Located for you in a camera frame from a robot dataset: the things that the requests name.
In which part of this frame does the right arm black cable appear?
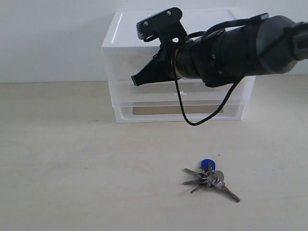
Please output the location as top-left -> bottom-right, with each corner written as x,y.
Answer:
173,20 -> 308,127

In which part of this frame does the key bunch with blue tag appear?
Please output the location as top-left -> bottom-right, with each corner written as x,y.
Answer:
182,159 -> 241,203

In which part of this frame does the white plastic drawer cabinet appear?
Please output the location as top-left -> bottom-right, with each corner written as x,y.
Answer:
102,7 -> 249,123

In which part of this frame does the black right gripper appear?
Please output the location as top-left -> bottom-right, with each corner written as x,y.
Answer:
131,39 -> 193,86

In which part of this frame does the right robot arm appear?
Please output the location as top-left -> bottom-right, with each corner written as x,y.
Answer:
131,14 -> 308,88

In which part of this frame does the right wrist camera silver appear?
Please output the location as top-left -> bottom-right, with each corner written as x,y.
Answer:
136,7 -> 188,44

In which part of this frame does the clear wide middle drawer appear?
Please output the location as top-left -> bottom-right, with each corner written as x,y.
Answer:
109,77 -> 255,105

